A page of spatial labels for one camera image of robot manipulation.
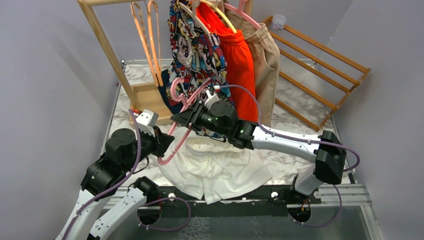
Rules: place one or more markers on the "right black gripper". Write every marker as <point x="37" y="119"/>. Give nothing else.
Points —
<point x="190" y="117"/>

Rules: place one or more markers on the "yellow hanger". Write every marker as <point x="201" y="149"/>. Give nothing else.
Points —
<point x="220" y="13"/>

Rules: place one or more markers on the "pink hanger with beige shorts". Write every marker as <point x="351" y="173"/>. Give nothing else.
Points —
<point x="239" y="10"/>

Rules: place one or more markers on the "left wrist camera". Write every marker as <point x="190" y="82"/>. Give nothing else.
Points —
<point x="146" y="122"/>

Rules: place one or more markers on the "beige shorts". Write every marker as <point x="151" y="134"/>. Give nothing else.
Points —
<point x="266" y="62"/>

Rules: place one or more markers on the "orange hanger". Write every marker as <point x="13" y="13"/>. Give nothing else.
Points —
<point x="155" y="44"/>
<point x="138" y="20"/>

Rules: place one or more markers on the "orange shorts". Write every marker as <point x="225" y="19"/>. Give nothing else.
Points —
<point x="240" y="67"/>

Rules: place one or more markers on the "wooden slatted rack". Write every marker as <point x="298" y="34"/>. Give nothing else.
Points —
<point x="314" y="80"/>

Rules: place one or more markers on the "clear plastic cup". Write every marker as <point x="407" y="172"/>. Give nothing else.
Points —
<point x="278" y="22"/>

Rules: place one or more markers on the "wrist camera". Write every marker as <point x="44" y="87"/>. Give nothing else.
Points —
<point x="146" y="122"/>
<point x="212" y="97"/>

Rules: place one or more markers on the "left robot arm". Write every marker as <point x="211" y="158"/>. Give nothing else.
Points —
<point x="123" y="151"/>

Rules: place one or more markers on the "wooden clothes rack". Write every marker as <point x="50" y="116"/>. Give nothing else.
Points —
<point x="140" y="95"/>

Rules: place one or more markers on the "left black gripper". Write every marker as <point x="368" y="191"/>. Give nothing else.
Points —
<point x="162" y="141"/>

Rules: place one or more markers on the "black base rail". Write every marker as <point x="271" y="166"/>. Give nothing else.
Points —
<point x="267" y="200"/>

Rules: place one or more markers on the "comic print shorts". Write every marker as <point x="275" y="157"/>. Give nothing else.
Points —
<point x="197" y="57"/>

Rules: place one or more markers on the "wooden hanger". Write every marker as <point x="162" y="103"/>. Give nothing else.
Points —
<point x="191" y="11"/>

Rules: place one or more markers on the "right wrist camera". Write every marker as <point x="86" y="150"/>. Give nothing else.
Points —
<point x="212" y="97"/>

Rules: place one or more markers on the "white shorts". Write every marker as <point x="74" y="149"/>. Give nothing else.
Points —
<point x="208" y="169"/>

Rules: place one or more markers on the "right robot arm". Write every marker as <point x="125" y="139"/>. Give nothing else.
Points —
<point x="324" y="150"/>

